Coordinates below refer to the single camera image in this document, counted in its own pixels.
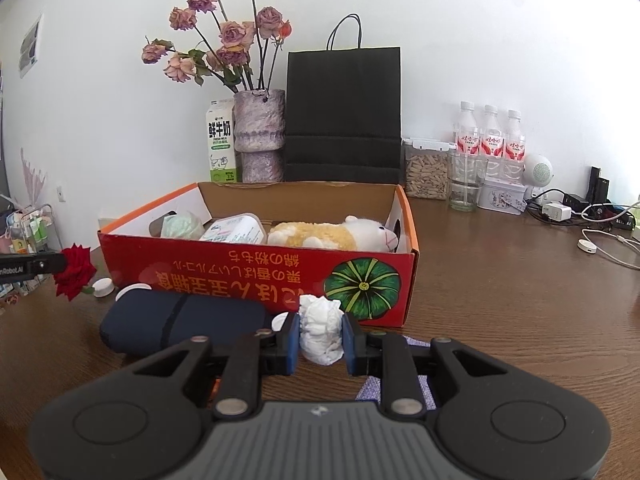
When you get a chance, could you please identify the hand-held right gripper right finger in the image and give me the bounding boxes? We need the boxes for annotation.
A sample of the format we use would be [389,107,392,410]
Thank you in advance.
[343,317,511,418]

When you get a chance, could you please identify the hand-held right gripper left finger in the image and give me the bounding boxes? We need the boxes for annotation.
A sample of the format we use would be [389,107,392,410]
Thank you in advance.
[122,314,301,418]

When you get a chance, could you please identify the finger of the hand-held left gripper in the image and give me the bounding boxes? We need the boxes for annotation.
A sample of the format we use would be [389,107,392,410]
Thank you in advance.
[31,252,68,276]

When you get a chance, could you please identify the red artificial rose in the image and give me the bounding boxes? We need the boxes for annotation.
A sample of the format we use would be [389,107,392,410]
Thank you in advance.
[52,243,98,302]

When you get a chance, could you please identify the white tissue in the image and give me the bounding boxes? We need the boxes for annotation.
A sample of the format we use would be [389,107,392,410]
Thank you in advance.
[298,295,346,367]

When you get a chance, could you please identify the red cardboard box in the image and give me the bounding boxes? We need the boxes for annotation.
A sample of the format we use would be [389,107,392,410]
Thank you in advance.
[97,181,420,330]

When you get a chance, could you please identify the navy zip pouch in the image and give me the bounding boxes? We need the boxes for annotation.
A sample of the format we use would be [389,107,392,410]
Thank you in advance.
[98,291,267,356]

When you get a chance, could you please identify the white plastic bottle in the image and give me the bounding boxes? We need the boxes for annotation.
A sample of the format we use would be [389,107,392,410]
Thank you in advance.
[200,213,267,243]

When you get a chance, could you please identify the green iridescent plastic packet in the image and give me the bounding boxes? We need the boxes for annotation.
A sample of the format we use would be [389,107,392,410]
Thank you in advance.
[160,210,213,238]

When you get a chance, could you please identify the clear container of seeds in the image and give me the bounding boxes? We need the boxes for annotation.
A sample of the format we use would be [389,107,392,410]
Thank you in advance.
[402,137,457,201]

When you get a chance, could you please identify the purple patterned cloth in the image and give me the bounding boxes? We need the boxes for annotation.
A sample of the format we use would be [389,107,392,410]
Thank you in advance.
[357,335,442,403]

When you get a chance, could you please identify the white ribbed round lid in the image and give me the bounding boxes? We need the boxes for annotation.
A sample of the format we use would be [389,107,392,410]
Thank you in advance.
[116,283,152,303]

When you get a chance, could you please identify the yellow white plush toy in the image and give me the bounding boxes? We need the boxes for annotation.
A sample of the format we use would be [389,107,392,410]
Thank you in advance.
[267,215,401,253]

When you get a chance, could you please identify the clear drinking glass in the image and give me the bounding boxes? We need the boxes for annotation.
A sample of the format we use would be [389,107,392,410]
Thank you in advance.
[447,152,488,212]

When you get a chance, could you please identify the green white milk carton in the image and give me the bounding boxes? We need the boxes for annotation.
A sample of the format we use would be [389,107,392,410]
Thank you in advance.
[206,99,238,184]

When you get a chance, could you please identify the purple textured vase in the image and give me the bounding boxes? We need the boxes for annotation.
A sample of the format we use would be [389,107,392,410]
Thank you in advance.
[233,89,287,184]

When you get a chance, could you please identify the white printed tin box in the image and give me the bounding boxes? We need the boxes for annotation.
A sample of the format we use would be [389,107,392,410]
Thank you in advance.
[477,177,528,217]

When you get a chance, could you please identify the black paper bag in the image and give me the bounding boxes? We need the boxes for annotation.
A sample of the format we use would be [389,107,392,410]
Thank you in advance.
[284,14,402,186]

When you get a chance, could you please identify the water bottle red label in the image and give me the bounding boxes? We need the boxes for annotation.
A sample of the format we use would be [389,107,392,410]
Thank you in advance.
[454,101,482,161]
[504,109,528,163]
[480,105,506,161]

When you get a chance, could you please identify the white plug adapter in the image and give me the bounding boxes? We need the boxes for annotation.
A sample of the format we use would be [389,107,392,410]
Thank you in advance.
[542,201,572,223]

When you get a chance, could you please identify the white round speaker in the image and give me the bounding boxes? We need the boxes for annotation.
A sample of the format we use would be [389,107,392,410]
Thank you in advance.
[522,153,554,186]

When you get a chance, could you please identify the dried pink rose bouquet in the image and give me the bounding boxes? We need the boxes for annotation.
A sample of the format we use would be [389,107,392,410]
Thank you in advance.
[141,0,293,95]

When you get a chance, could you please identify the black upright boxes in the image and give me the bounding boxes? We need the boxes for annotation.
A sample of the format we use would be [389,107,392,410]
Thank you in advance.
[589,166,611,206]

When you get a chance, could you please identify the wire rack with items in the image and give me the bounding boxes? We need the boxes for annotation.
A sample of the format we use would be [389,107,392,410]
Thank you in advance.
[0,195,62,303]

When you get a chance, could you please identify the wall poster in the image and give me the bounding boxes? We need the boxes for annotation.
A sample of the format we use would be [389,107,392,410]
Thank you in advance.
[19,14,44,79]

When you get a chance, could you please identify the white charging cable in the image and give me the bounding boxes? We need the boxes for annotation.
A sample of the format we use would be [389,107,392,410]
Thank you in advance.
[582,229,640,271]

